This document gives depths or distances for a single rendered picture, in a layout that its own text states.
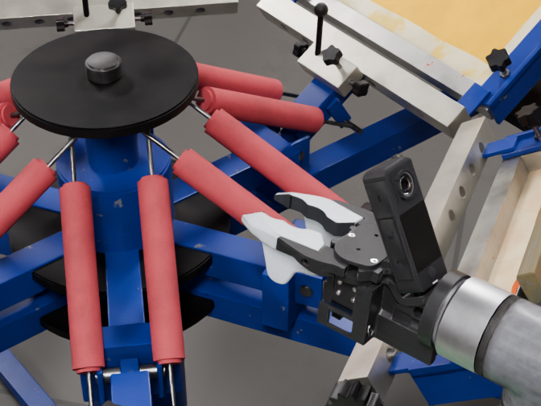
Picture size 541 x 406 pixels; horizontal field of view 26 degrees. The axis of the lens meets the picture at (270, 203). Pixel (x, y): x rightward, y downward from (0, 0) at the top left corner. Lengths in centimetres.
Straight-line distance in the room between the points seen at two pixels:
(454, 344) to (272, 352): 231
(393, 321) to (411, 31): 143
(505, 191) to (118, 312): 67
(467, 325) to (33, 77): 115
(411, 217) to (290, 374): 225
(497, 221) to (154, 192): 55
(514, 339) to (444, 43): 145
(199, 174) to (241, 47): 272
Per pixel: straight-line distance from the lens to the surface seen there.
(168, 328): 182
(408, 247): 100
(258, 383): 321
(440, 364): 164
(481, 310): 99
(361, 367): 166
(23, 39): 473
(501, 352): 98
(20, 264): 207
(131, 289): 199
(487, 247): 188
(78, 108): 189
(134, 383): 181
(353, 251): 103
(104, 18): 247
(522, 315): 99
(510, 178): 202
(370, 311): 104
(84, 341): 182
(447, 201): 194
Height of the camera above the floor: 237
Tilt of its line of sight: 39 degrees down
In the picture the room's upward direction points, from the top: straight up
